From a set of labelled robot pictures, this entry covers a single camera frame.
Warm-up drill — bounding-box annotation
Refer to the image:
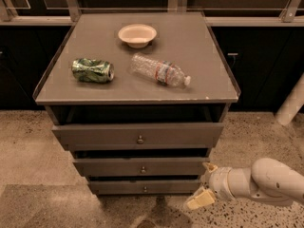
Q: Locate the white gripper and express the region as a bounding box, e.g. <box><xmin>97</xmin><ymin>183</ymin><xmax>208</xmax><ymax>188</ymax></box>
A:
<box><xmin>184</xmin><ymin>162</ymin><xmax>235</xmax><ymax>210</ymax></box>

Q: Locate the metal window frame rail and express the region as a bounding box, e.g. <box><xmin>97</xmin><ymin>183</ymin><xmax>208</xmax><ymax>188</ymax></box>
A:
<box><xmin>0</xmin><ymin>0</ymin><xmax>304</xmax><ymax>27</ymax></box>

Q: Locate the grey drawer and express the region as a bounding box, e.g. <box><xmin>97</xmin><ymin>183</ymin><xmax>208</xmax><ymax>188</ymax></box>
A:
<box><xmin>74</xmin><ymin>149</ymin><xmax>208</xmax><ymax>177</ymax></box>
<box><xmin>88</xmin><ymin>176</ymin><xmax>200</xmax><ymax>196</ymax></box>
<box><xmin>52</xmin><ymin>123</ymin><xmax>223</xmax><ymax>151</ymax></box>

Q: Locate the crushed green soda can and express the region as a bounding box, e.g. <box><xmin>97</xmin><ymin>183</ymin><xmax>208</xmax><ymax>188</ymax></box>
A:
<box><xmin>71</xmin><ymin>58</ymin><xmax>114</xmax><ymax>84</ymax></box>

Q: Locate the white paper bowl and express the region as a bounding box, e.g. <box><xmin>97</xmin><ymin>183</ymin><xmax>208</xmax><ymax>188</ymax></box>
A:
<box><xmin>118</xmin><ymin>24</ymin><xmax>157</xmax><ymax>48</ymax></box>

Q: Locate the grey drawer cabinet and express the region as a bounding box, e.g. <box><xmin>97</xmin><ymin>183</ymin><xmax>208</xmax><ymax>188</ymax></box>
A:
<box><xmin>32</xmin><ymin>11</ymin><xmax>241</xmax><ymax>196</ymax></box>

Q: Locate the grey top drawer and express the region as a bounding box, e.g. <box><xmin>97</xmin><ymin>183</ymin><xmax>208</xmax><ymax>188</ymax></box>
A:
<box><xmin>52</xmin><ymin>123</ymin><xmax>223</xmax><ymax>151</ymax></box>

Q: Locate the clear plastic water bottle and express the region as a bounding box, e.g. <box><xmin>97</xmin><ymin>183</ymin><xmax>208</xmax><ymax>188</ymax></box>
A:
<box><xmin>130</xmin><ymin>53</ymin><xmax>191</xmax><ymax>87</ymax></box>

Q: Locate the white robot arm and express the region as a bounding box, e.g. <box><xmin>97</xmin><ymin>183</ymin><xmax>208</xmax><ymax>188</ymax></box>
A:
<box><xmin>184</xmin><ymin>158</ymin><xmax>304</xmax><ymax>210</ymax></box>

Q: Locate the grey bottom drawer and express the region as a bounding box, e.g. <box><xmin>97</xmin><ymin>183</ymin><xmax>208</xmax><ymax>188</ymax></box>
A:
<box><xmin>88</xmin><ymin>176</ymin><xmax>200</xmax><ymax>196</ymax></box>

